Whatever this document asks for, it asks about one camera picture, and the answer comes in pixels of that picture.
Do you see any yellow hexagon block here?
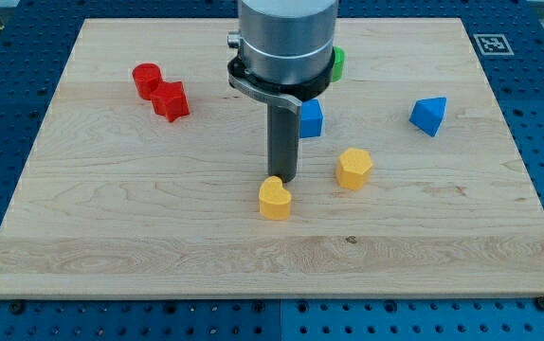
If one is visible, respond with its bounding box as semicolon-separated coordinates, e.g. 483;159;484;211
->
335;148;373;190

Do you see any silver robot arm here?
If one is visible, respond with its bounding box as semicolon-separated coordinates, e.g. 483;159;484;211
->
234;0;338;84

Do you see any yellow heart block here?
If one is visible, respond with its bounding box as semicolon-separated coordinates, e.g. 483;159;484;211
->
258;176;293;221

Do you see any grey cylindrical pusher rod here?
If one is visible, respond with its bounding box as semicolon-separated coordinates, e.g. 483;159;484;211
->
267;105;300;183

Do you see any blue cube block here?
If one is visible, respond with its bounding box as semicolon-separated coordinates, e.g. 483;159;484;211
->
299;99;324;138

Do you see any wooden board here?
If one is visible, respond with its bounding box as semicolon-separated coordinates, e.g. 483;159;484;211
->
0;18;544;300

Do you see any red star block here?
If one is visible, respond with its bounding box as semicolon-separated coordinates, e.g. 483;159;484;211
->
151;81;190;122

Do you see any green block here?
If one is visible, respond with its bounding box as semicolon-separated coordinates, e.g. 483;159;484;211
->
332;45;345;82

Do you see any red cylinder block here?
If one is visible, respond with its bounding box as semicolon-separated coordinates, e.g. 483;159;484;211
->
132;63;162;100

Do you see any blue triangle block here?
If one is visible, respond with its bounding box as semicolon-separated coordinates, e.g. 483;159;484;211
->
409;97;447;137

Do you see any white fiducial marker tag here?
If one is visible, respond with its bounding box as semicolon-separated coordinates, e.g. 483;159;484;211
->
474;33;514;56

